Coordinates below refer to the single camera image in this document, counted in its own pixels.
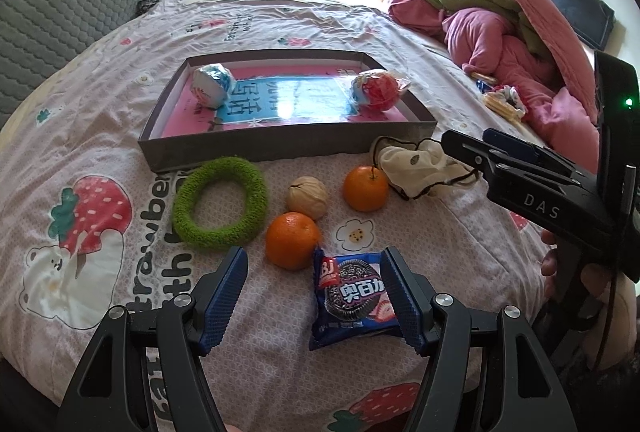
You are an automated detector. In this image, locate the cream scrunchie with black trim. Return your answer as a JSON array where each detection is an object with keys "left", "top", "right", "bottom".
[{"left": 370, "top": 137, "right": 482, "bottom": 201}]

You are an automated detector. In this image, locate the pink quilt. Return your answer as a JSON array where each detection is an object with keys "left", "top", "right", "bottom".
[{"left": 389, "top": 0, "right": 602, "bottom": 173}]

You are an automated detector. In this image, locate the black monitor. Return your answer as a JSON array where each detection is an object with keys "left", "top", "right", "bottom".
[{"left": 542, "top": 0, "right": 616, "bottom": 51}]

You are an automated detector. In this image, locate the grey quilted headboard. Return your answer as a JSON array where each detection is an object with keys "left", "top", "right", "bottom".
[{"left": 0, "top": 0, "right": 171, "bottom": 129}]

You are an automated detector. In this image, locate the pink quilted cushion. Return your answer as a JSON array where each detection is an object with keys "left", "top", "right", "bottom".
[{"left": 447, "top": 0, "right": 599, "bottom": 129}]

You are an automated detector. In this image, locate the blue cookie packet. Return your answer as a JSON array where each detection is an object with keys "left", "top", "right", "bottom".
[{"left": 309, "top": 248, "right": 404, "bottom": 352}]

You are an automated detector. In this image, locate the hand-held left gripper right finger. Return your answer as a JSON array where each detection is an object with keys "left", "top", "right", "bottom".
[{"left": 381, "top": 247, "right": 583, "bottom": 432}]

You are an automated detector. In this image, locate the small orange with stem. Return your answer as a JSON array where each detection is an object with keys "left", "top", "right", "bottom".
[{"left": 343, "top": 165, "right": 390, "bottom": 213}]

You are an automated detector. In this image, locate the dark patterned cloth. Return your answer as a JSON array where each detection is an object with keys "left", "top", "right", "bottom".
[{"left": 137, "top": 0, "right": 187, "bottom": 17}]

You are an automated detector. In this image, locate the blue white snack packet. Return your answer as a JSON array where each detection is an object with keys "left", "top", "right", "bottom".
[{"left": 192, "top": 63, "right": 237, "bottom": 109}]

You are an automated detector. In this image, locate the green fuzzy ring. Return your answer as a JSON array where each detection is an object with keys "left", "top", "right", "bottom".
[{"left": 171, "top": 156, "right": 269, "bottom": 253}]

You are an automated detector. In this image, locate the yellow wafer packet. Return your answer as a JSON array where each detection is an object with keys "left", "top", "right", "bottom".
[{"left": 482, "top": 86, "right": 527, "bottom": 123}]

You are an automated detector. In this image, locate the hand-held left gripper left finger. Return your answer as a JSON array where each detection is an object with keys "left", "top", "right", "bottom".
[{"left": 57, "top": 246, "right": 250, "bottom": 432}]

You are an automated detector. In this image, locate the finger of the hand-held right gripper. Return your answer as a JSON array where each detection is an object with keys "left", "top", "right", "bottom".
[
  {"left": 482, "top": 128, "right": 599, "bottom": 185},
  {"left": 441, "top": 130, "right": 617, "bottom": 243}
]

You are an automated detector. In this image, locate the person's right hand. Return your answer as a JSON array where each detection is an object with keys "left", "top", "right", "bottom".
[{"left": 541, "top": 231, "right": 638, "bottom": 372}]

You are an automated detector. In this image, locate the walnut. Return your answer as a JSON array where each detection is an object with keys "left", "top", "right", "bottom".
[{"left": 286, "top": 176, "right": 329, "bottom": 221}]

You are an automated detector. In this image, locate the large orange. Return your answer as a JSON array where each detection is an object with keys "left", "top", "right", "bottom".
[{"left": 265, "top": 212, "right": 322, "bottom": 271}]

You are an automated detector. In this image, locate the red white snack packet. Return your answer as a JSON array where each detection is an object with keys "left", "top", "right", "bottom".
[{"left": 350, "top": 68, "right": 412, "bottom": 113}]

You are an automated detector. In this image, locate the shallow grey cardboard box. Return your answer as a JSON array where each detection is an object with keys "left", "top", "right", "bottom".
[{"left": 137, "top": 52, "right": 437, "bottom": 173}]

